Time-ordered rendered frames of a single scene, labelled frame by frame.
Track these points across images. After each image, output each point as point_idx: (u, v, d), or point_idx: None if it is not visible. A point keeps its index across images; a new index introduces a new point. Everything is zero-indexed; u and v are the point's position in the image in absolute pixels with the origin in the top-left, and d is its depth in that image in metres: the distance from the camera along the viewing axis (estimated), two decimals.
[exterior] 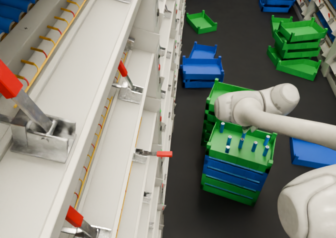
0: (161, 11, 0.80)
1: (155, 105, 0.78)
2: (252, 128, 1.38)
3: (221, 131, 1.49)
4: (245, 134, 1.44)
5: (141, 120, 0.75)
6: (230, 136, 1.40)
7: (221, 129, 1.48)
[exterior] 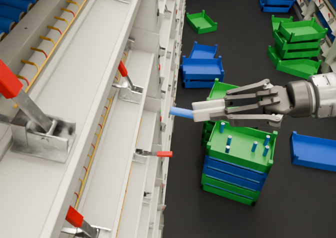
0: (161, 11, 0.80)
1: (155, 105, 0.78)
2: (203, 113, 0.63)
3: (221, 131, 1.49)
4: None
5: (141, 120, 0.75)
6: (230, 136, 1.40)
7: (221, 129, 1.48)
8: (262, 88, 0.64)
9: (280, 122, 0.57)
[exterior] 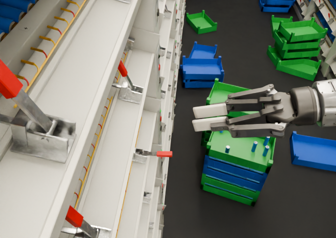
0: (161, 11, 0.80)
1: (155, 105, 0.78)
2: (204, 122, 0.61)
3: (221, 131, 1.49)
4: None
5: (141, 120, 0.75)
6: None
7: None
8: (266, 93, 0.62)
9: (284, 130, 0.54)
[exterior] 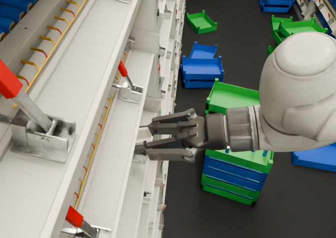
0: (161, 11, 0.80)
1: (155, 105, 0.78)
2: None
3: None
4: None
5: None
6: None
7: None
8: (185, 153, 0.58)
9: (195, 114, 0.64)
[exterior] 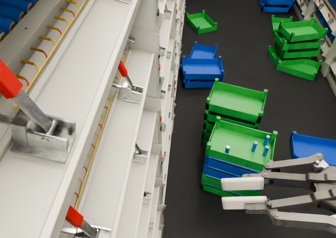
0: (161, 11, 0.80)
1: (155, 105, 0.78)
2: (235, 186, 0.50)
3: None
4: None
5: None
6: None
7: None
8: (328, 220, 0.43)
9: (324, 160, 0.49)
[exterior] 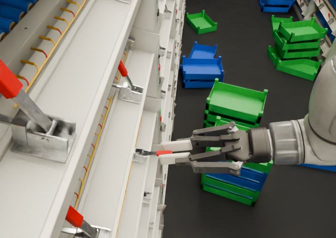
0: (161, 11, 0.80)
1: (155, 105, 0.78)
2: (171, 148, 0.67)
3: None
4: None
5: (141, 120, 0.75)
6: None
7: None
8: (230, 166, 0.60)
9: (236, 127, 0.66)
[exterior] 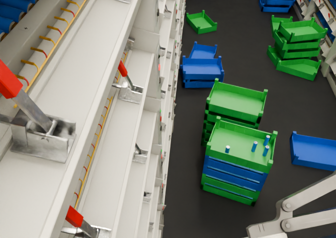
0: (161, 11, 0.80)
1: (155, 105, 0.78)
2: None
3: None
4: None
5: None
6: None
7: None
8: None
9: None
